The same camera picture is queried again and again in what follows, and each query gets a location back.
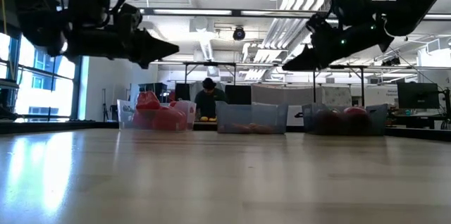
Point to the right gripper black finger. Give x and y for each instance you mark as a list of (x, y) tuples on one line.
[(310, 65), (306, 56)]

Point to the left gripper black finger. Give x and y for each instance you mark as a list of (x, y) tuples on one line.
[(151, 56), (149, 41)]

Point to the crinkled red bell pepper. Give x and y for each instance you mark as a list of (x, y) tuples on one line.
[(148, 100)]

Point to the red tomato green calyx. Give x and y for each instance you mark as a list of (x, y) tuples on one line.
[(357, 122), (327, 122)]

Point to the yellow orange chili pepper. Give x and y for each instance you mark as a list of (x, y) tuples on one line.
[(262, 129)]

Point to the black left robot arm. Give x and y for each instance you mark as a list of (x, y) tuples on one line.
[(35, 23)]

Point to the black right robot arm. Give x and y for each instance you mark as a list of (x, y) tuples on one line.
[(415, 5)]

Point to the grey fabric partition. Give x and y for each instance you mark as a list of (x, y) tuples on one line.
[(275, 93)]

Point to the black computer monitor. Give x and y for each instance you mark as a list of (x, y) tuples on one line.
[(182, 92), (237, 94), (418, 96)]

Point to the long ceiling light bar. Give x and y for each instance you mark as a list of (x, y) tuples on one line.
[(192, 11)]

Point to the clear plastic bin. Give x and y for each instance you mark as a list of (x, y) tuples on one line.
[(121, 111)]

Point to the person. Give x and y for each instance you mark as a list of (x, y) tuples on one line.
[(208, 99)]

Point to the grey translucent plastic bin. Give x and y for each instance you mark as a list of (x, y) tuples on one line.
[(246, 115), (378, 118)]

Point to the yellow object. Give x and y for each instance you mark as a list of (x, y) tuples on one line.
[(203, 118), (212, 119)]

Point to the black metal workstation frame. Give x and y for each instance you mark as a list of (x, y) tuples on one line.
[(314, 86)]

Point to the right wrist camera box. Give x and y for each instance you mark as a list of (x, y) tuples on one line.
[(352, 4)]

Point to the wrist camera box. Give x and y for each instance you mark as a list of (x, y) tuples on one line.
[(86, 5), (352, 4)]

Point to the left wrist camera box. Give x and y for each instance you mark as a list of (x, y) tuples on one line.
[(86, 5)]

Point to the black ceiling dome camera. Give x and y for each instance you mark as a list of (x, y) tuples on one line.
[(239, 34)]

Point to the black aluminium table frame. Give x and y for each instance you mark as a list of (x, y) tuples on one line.
[(53, 127)]

